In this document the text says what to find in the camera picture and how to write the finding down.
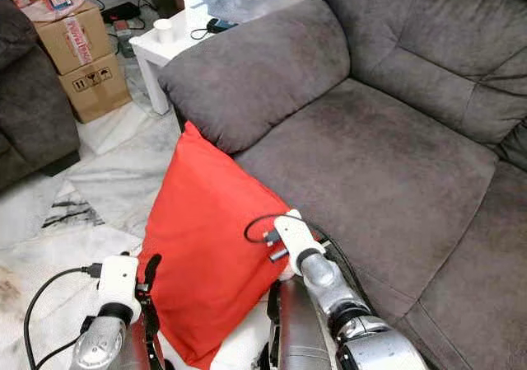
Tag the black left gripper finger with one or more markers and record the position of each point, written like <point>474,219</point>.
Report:
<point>152,271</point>

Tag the red pillow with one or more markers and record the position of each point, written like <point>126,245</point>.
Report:
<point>206,238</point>

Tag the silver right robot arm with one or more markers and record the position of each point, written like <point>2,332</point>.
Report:
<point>354,312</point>

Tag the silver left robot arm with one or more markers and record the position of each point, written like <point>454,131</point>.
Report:
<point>103,345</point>

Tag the grey two-seat fabric sofa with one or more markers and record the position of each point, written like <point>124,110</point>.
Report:
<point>379,164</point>

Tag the silver robot leg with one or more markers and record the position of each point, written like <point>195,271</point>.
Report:
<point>296,329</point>

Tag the cardboard box with handling symbols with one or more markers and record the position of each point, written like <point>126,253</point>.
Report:
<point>95,88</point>

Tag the white side table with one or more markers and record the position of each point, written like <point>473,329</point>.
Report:
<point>189,46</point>

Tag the grey extension power strip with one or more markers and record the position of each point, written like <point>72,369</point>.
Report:
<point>123,39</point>

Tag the white cup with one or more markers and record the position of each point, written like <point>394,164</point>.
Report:
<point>164,30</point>

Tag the pink round plate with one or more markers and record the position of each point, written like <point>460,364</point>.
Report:
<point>41,12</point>

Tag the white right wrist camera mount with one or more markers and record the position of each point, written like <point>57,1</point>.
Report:
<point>299,236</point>

